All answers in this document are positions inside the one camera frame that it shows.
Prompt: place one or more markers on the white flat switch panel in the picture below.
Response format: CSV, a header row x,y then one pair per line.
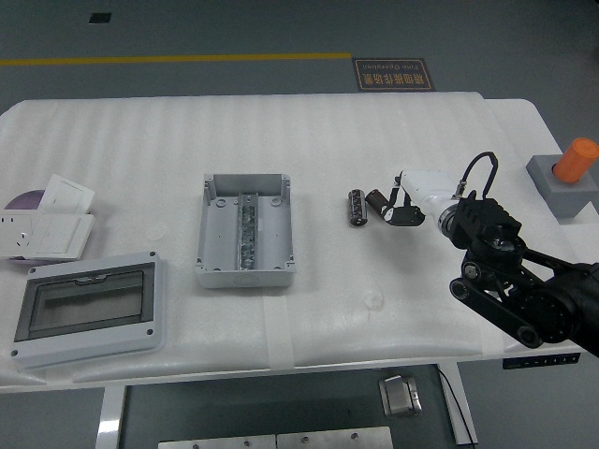
x,y
61,236

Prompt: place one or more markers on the white table leg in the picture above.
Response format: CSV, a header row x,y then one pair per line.
x,y
461,407
110,421

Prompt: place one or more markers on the white tilted switch panel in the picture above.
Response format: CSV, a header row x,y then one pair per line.
x,y
65,194

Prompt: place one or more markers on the black square floor hatch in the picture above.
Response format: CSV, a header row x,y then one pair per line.
x,y
100,18

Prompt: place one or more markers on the purple disc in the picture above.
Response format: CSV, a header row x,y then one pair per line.
x,y
25,201

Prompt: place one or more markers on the grey enclosure with tinted window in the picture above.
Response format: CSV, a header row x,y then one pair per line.
x,y
93,348

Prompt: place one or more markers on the orange cylinder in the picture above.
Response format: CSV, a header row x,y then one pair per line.
x,y
575,161

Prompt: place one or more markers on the white foam mat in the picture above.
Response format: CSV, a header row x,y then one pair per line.
x,y
374,140

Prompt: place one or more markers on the open grey junction box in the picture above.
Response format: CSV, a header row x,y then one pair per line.
x,y
220,234

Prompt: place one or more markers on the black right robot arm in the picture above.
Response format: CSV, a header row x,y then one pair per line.
x,y
486,224

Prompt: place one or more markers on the black table control panel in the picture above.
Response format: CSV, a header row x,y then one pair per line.
x,y
538,361

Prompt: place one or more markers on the black floor sign orange text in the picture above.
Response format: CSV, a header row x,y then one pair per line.
x,y
393,75

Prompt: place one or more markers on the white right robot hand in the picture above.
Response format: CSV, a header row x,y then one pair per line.
x,y
428,187

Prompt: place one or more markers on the white wall socket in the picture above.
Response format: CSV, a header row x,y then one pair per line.
x,y
14,234

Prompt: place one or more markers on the silver metal pedal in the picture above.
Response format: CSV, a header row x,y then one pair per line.
x,y
398,397

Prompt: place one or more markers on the grey block holder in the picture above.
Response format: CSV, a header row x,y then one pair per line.
x,y
561,196

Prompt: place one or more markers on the grey metal plate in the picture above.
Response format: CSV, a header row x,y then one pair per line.
x,y
215,442

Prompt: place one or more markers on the perforated metal mounting rail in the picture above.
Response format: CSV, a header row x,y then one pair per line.
x,y
248,234

